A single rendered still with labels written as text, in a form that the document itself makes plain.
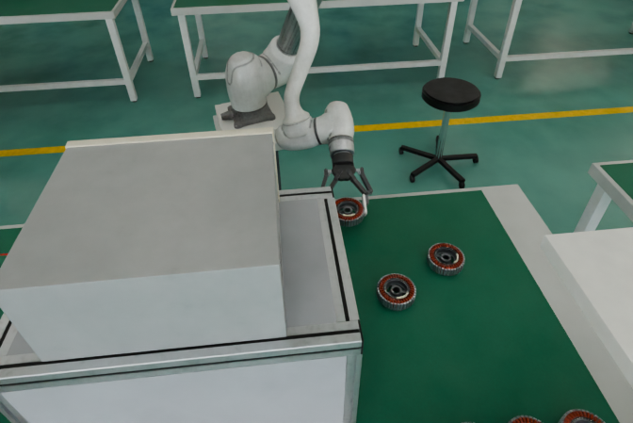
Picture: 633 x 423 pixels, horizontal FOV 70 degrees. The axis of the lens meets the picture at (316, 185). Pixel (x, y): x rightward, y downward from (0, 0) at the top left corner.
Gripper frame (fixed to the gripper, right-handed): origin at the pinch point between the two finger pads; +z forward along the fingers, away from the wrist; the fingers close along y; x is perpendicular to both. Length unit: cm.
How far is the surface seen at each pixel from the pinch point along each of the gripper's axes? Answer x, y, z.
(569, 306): 12, -60, 37
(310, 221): 41.8, 14.3, 17.1
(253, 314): 63, 26, 40
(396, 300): 13.0, -9.6, 31.9
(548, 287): 9, -57, 30
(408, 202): -10.5, -23.8, -5.8
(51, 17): -115, 183, -197
